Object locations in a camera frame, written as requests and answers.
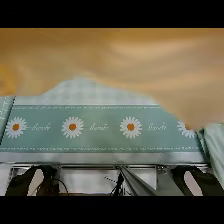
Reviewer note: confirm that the tan garment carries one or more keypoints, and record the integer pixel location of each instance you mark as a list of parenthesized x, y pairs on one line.
[(126, 56)]

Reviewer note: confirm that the silver frame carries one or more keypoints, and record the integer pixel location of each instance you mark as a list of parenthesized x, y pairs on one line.
[(140, 186)]

